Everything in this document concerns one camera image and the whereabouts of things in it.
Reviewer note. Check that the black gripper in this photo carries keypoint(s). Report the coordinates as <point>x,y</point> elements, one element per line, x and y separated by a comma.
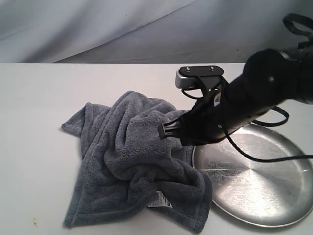
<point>205,123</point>

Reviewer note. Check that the grey fleece towel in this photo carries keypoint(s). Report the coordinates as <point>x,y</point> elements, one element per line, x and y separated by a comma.
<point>125,163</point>

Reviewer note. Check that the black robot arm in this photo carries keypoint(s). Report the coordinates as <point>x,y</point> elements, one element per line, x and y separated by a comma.
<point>269,77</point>

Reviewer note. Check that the white care label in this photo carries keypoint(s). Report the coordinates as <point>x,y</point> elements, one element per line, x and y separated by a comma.
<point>161,201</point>

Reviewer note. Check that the round stainless steel plate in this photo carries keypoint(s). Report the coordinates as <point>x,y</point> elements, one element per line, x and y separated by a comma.
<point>262,194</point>

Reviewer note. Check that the grey backdrop cloth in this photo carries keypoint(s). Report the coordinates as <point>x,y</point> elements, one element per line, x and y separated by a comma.
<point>143,31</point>

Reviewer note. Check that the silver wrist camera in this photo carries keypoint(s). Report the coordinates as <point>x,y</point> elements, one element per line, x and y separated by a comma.
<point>194,77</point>

